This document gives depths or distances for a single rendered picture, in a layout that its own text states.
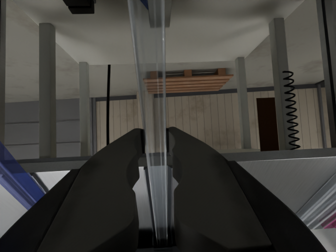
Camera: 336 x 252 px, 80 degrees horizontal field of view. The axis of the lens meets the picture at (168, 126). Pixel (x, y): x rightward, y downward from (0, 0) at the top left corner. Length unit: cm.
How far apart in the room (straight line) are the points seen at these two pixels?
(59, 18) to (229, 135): 373
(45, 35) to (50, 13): 6
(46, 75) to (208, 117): 362
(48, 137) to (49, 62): 20
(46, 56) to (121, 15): 23
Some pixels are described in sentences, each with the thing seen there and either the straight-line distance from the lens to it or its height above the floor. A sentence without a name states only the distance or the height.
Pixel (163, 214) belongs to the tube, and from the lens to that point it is 22.
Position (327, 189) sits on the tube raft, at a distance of 26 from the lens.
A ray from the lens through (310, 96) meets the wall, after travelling 476.
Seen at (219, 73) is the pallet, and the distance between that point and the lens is 293.
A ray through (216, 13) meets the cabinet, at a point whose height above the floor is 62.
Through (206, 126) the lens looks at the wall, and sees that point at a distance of 404.
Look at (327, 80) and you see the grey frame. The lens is 58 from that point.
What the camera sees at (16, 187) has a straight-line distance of 20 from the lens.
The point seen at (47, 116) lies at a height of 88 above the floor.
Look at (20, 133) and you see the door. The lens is 516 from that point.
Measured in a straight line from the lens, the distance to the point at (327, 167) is 23.
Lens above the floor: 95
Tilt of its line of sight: 4 degrees down
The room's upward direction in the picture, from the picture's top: 177 degrees clockwise
